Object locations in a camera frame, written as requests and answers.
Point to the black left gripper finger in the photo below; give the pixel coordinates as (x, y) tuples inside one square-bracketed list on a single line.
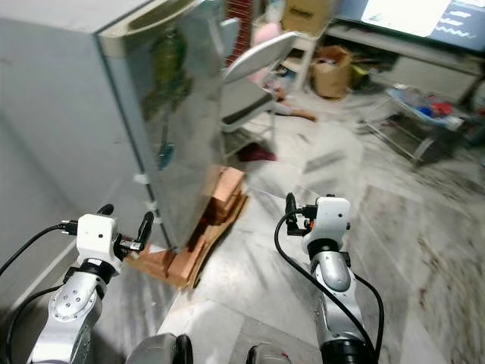
[(105, 209), (145, 226)]

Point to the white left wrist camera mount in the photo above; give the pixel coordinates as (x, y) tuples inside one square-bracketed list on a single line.
[(95, 235)]

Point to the low metal rack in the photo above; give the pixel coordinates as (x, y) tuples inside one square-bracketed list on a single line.
[(424, 110)]

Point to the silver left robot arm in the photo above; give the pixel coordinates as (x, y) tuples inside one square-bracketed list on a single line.
[(72, 311)]

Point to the grey robot right leg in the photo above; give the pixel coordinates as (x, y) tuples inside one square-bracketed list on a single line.
[(269, 355)]

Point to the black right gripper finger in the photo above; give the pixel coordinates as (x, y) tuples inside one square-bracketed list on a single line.
[(290, 205)]

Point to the grey robot left leg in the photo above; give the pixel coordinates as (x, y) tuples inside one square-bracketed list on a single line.
[(159, 350)]

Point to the pink bag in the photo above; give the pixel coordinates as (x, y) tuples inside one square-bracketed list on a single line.
[(265, 34)]

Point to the printed tan cardboard box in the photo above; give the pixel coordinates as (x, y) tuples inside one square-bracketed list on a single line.
[(307, 14)]

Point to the grey folding chair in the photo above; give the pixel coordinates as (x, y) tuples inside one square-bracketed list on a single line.
[(261, 57)]

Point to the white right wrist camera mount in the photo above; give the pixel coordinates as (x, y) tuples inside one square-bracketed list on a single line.
[(332, 216)]

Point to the dark red cloth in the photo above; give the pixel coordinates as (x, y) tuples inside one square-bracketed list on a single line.
[(256, 153)]

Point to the open brown cardboard box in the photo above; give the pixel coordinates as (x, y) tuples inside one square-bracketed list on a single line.
[(332, 76)]

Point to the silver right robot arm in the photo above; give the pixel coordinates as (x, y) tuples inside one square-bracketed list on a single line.
[(337, 280)]

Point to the grey television stand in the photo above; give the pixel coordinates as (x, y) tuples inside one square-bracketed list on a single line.
[(424, 76)]

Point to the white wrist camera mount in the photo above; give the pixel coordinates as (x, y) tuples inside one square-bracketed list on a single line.
[(332, 216), (95, 235)]

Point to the grey robot leg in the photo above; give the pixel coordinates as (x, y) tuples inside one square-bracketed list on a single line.
[(269, 355), (159, 350)]

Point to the flat television screen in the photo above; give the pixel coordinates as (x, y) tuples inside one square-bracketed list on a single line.
[(402, 15)]

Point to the grey silver fridge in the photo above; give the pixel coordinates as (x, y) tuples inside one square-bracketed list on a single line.
[(61, 91)]

